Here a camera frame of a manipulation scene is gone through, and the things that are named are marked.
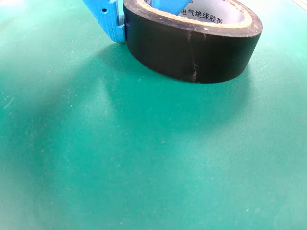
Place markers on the black electrical tape roll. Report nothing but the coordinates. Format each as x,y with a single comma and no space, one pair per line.
180,52

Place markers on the green table mat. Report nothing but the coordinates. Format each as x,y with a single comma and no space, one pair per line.
120,155

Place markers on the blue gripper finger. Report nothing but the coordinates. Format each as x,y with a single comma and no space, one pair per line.
168,6
108,21

